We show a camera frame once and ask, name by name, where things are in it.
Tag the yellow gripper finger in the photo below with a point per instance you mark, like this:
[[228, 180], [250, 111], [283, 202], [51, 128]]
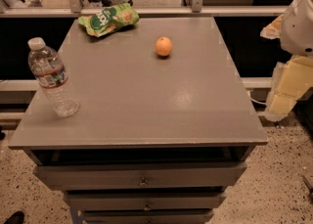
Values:
[[273, 29], [290, 81]]

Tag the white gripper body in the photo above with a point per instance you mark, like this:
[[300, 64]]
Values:
[[299, 28]]

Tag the green rice chip bag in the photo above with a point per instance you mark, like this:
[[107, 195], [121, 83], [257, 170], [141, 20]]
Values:
[[109, 20]]

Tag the clear plastic water bottle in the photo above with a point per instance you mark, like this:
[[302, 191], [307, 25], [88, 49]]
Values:
[[50, 71]]

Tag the orange fruit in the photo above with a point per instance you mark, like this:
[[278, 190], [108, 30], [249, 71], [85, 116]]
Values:
[[163, 46]]

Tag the grey drawer cabinet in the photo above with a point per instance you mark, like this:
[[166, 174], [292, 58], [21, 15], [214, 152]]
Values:
[[137, 107]]

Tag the top grey drawer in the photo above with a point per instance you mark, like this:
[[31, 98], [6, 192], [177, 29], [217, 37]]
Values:
[[140, 176]]

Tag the grey drawer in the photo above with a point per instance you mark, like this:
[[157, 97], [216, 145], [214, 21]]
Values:
[[145, 201], [150, 217], [140, 176]]

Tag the bottom grey drawer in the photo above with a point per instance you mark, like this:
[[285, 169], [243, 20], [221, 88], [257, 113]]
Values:
[[150, 217]]

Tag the middle grey drawer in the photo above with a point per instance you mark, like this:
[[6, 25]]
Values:
[[145, 201]]

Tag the black shoe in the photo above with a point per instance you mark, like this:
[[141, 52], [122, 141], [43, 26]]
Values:
[[16, 218]]

